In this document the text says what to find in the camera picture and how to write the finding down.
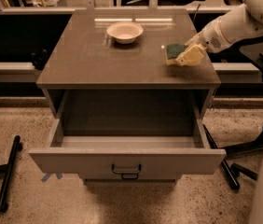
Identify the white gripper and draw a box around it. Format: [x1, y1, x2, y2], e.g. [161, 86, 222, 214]
[175, 23, 231, 66]

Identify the green yellow sponge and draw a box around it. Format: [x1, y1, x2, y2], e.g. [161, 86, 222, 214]
[165, 44, 187, 65]

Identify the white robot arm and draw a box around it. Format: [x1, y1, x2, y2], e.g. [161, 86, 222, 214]
[176, 0, 263, 224]

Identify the grey drawer cabinet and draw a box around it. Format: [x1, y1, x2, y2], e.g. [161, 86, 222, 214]
[36, 7, 222, 185]

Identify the open grey top drawer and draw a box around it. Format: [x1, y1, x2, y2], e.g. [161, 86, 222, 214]
[28, 89, 228, 181]

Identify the white paper bowl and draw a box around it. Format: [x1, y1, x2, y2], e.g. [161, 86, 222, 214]
[106, 21, 144, 45]

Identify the black stand legs right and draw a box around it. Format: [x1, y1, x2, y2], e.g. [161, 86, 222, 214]
[202, 101, 263, 191]

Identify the blue tape mark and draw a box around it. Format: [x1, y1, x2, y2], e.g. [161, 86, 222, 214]
[41, 173, 62, 182]

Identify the black stand leg left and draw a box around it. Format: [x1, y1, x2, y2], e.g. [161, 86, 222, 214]
[0, 135, 22, 213]

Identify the black drawer handle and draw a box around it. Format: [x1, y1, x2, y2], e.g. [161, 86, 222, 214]
[111, 164, 142, 180]

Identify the black clamp on rail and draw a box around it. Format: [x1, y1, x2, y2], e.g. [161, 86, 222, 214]
[31, 49, 48, 70]

